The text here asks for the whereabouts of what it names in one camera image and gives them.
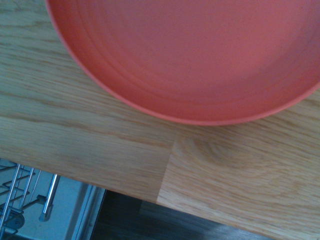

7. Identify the red round plate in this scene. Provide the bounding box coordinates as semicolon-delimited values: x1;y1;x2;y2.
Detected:
44;0;320;127

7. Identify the grey wire dishwasher rack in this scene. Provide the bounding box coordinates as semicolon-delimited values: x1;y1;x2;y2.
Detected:
0;159;62;238

